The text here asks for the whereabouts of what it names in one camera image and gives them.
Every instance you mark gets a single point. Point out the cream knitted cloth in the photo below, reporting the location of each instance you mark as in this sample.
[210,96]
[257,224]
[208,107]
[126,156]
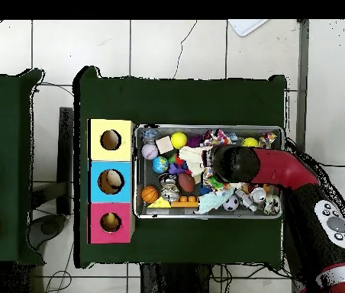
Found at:
[194,158]

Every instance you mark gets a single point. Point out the colourful dotted cloth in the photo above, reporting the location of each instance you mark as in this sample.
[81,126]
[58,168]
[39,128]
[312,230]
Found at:
[218,137]

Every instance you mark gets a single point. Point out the mint green knitted cloth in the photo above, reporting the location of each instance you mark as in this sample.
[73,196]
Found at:
[212,201]

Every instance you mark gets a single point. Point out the orange basketball toy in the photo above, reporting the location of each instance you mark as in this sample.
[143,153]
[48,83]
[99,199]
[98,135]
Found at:
[149,194]

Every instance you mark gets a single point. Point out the yellow duck plush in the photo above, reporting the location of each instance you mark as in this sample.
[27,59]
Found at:
[110,219]

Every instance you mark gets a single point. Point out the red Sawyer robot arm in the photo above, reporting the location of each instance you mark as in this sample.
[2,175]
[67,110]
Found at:
[282,168]

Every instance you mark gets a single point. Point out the silver mesh bin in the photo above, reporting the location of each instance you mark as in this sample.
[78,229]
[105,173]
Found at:
[197,129]

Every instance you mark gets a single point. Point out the wooden box with three holes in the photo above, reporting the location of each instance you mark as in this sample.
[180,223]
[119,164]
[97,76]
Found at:
[111,155]

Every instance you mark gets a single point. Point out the brown football toy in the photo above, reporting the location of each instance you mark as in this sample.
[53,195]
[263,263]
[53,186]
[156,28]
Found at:
[186,182]

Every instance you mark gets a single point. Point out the yellow ball with seam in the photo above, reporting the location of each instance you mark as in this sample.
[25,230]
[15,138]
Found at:
[178,139]

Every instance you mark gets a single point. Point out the plain yellow ball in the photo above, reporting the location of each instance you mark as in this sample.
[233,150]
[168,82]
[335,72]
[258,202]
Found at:
[249,142]

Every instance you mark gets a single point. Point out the wooden block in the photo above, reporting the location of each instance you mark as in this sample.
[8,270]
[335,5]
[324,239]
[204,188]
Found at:
[164,144]

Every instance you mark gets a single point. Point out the blue green globe ball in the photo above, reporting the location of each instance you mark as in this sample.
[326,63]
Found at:
[159,164]

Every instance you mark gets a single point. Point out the white baseball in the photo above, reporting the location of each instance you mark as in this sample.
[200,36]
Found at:
[149,151]

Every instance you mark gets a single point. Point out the dark green table cloth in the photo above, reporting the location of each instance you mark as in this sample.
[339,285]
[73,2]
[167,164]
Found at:
[1,122]
[175,100]

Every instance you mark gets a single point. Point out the white tray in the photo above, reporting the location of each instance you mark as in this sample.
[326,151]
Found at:
[245,27]

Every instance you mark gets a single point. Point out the black stand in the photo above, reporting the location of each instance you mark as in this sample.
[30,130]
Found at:
[65,158]

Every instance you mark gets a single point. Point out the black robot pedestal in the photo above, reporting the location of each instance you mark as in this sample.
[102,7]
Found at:
[175,280]

